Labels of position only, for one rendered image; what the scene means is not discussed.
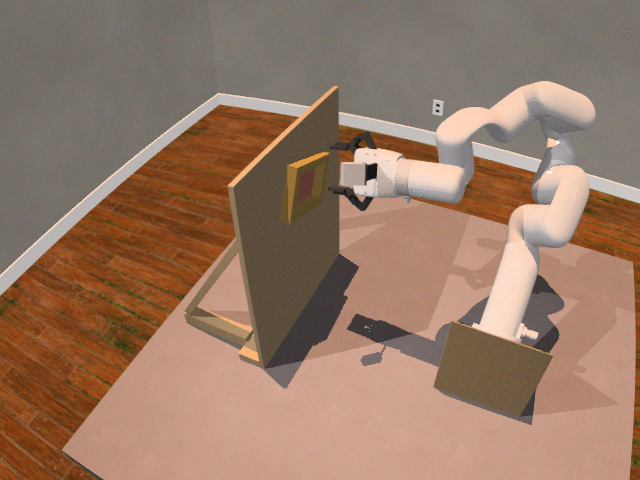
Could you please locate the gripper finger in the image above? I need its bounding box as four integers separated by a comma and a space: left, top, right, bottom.
329, 132, 377, 155
328, 185, 374, 211

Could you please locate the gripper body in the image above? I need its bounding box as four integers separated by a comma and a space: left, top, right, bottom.
353, 147, 405, 198

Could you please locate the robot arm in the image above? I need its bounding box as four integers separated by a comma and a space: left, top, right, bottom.
395, 81, 596, 344

